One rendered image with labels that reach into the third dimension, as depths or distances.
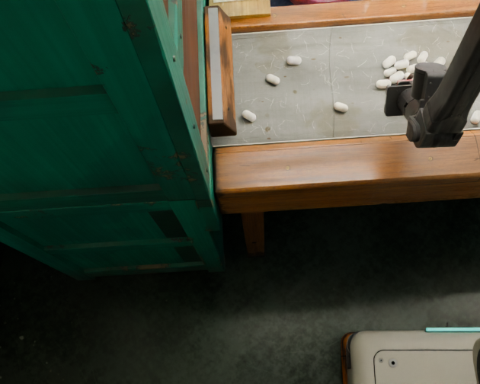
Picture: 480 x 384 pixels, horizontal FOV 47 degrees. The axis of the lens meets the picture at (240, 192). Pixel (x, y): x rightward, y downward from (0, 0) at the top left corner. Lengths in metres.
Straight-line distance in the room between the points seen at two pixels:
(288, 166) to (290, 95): 0.19
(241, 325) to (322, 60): 0.96
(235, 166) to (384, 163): 0.33
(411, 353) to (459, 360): 0.13
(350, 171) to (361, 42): 0.35
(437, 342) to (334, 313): 0.39
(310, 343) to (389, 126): 0.88
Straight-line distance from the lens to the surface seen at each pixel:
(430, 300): 2.00
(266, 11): 1.41
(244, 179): 1.21
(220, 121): 1.17
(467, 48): 0.90
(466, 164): 1.30
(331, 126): 1.30
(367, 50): 1.41
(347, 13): 1.43
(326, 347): 1.92
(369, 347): 1.66
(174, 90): 0.71
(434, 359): 1.69
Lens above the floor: 1.91
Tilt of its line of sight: 72 degrees down
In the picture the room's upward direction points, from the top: 8 degrees counter-clockwise
